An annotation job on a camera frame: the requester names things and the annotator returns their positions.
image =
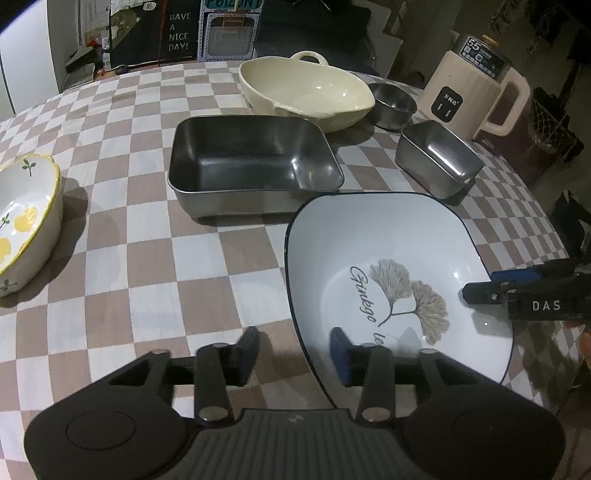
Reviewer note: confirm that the yellow floral ceramic bowl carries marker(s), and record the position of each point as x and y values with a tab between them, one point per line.
27	221

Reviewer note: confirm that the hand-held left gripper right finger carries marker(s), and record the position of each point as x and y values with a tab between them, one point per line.
339	356

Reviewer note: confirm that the checkered tablecloth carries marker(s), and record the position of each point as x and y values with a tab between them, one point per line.
138	258

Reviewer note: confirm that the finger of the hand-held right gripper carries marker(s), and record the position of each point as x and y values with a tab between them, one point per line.
515	275
482	294

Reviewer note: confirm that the black lettered sign board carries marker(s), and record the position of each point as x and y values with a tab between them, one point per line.
178	60

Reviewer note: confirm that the grey flat case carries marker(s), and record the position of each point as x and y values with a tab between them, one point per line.
83	57

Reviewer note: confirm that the large rectangular steel tray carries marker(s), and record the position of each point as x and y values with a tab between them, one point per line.
249	157

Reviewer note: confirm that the blue framed poster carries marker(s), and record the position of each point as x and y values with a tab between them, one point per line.
231	32

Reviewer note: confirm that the mesh basket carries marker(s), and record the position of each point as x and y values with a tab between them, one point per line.
554	129

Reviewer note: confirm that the white leaf-print plate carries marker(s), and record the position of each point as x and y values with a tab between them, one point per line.
323	258

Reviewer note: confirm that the round steel bowl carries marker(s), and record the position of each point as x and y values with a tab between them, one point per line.
392	108

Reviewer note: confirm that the small rectangular steel container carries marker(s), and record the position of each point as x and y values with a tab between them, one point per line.
443	157

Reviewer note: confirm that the cream electric kettle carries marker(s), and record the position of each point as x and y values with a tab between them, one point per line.
461	83

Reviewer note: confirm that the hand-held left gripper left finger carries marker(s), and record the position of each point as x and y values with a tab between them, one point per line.
249	356

